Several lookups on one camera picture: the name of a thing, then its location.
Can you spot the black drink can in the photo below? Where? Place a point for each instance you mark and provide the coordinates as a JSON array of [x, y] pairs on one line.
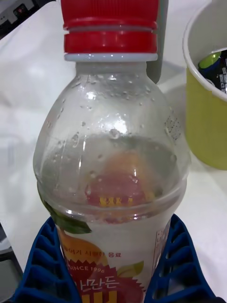
[[216, 68]]

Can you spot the clear red-capped plastic bottle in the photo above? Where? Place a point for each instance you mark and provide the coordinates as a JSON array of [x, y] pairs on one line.
[[111, 146]]

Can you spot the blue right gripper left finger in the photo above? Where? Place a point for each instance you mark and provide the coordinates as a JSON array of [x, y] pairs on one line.
[[45, 267]]

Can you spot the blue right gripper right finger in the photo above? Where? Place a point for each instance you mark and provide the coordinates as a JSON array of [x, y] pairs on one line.
[[182, 265]]

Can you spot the yellow-green plastic waste bin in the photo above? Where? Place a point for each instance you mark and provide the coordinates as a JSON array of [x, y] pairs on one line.
[[205, 123]]

